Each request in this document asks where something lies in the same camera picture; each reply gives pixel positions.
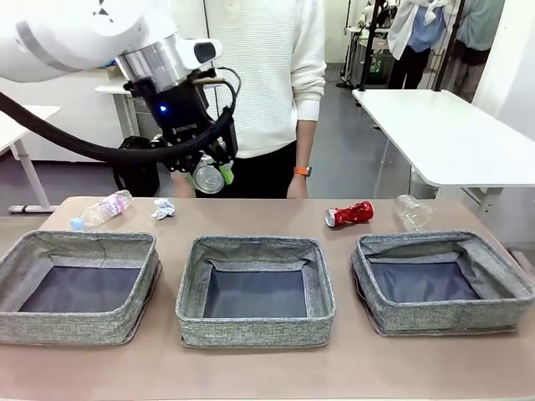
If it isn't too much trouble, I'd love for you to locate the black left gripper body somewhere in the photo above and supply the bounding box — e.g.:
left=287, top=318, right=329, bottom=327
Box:
left=133, top=77, right=218, bottom=171

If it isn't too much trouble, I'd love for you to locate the crushed silver drink can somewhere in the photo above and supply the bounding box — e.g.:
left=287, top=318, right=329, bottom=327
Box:
left=192, top=154, right=226, bottom=195

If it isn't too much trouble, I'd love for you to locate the white paper ball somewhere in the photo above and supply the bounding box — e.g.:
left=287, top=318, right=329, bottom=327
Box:
left=150, top=198, right=177, bottom=221

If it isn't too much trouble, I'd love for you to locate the plastic bottle with pink label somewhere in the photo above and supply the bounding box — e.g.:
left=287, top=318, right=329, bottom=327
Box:
left=69, top=189, right=135, bottom=232

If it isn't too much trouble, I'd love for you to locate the crushed red drink can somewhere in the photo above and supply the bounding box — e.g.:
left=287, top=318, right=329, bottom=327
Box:
left=324, top=200, right=375, bottom=230

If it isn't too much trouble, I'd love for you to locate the crushed clear plastic cup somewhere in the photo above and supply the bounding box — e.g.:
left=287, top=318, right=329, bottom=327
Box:
left=393, top=193, right=437, bottom=232

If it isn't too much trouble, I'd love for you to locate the person's left forearm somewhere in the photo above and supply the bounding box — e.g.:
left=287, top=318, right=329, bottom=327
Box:
left=294, top=118, right=315, bottom=169

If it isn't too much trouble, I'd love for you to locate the person's right hand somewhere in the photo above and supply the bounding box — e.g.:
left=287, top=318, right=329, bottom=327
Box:
left=173, top=170, right=196, bottom=198

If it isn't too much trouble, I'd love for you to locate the person's left hand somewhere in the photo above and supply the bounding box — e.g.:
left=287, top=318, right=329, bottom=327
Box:
left=286, top=175, right=311, bottom=200

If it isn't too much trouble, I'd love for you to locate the black backpack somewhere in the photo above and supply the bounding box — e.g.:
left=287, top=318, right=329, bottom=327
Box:
left=112, top=135, right=168, bottom=198

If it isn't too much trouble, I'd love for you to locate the narrow white desk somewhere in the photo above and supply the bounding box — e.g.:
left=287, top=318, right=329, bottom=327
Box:
left=94, top=81, right=141, bottom=141

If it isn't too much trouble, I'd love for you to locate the person in white sweater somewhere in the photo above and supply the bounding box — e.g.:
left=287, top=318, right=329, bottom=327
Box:
left=207, top=0, right=329, bottom=200

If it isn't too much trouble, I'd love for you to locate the white desk with grey legs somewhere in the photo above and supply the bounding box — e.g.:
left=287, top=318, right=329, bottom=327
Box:
left=0, top=104, right=62, bottom=215

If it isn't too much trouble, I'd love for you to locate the grey fabric basket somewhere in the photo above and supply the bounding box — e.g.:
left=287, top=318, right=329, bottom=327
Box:
left=175, top=235, right=337, bottom=349
left=0, top=229, right=163, bottom=346
left=350, top=229, right=535, bottom=338

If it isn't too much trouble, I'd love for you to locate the black stand pole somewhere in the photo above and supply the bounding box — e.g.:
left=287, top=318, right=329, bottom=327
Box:
left=357, top=0, right=386, bottom=94
left=433, top=0, right=466, bottom=93

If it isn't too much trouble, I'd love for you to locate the large white table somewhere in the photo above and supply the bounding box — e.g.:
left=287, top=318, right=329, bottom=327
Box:
left=351, top=87, right=535, bottom=210

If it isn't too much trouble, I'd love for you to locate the bystander in white jacket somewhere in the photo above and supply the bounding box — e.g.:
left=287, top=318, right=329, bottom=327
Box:
left=386, top=0, right=449, bottom=90

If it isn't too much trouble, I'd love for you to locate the bystander in teal top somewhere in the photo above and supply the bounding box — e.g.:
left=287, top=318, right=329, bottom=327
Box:
left=452, top=0, right=505, bottom=104

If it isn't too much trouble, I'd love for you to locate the thin black camera cable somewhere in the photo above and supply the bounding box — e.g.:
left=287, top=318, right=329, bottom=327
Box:
left=200, top=65, right=243, bottom=123

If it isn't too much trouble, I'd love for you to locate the black corrugated cable conduit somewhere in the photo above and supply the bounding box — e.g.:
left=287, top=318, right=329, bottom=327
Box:
left=0, top=90, right=235, bottom=165

